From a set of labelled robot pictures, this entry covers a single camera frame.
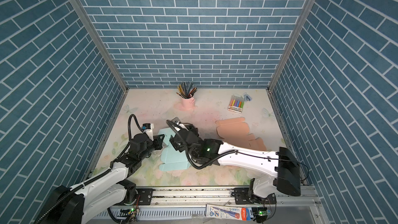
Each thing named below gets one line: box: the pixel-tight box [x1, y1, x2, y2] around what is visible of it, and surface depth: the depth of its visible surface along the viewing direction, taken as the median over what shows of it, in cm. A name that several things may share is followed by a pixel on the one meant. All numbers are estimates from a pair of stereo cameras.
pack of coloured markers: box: [227, 95, 246, 114], surface depth 113 cm
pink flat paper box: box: [215, 117, 267, 151], surface depth 101 cm
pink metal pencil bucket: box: [180, 96, 196, 110], surface depth 105 cm
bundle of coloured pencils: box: [176, 80, 198, 99], surface depth 106 cm
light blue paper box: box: [158, 127, 192, 172], surface depth 84 cm
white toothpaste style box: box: [205, 204, 252, 221], surface depth 71 cm
